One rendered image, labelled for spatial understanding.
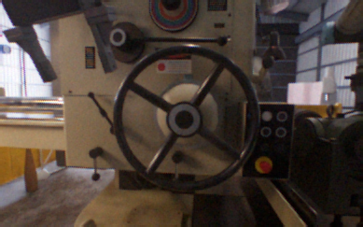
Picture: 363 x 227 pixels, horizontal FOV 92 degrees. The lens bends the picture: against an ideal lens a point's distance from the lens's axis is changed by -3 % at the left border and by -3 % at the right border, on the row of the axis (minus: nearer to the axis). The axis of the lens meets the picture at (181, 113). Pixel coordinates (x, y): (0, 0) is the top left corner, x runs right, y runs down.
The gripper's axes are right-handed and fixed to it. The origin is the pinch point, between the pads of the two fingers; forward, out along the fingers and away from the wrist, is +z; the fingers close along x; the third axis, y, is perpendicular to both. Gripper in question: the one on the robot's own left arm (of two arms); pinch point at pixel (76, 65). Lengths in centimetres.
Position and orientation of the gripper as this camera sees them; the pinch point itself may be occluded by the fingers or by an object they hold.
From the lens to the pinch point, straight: 40.2
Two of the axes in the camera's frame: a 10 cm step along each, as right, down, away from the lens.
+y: 0.9, -4.8, 8.7
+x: -9.8, 1.0, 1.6
